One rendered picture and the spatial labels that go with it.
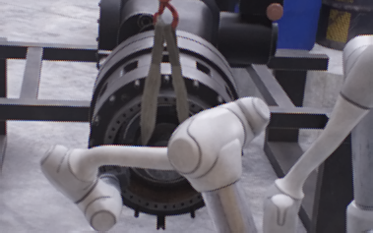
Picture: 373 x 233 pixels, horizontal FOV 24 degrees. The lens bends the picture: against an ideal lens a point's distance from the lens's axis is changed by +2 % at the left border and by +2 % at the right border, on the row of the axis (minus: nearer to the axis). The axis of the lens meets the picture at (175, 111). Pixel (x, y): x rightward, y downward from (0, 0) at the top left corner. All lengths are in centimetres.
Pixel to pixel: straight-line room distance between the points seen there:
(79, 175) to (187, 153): 54
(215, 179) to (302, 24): 361
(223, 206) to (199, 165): 13
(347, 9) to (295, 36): 41
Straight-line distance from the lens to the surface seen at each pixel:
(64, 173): 246
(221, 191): 205
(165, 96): 271
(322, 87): 537
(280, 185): 281
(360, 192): 283
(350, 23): 579
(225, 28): 416
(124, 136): 286
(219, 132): 202
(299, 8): 552
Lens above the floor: 193
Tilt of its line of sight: 20 degrees down
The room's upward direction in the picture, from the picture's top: 4 degrees clockwise
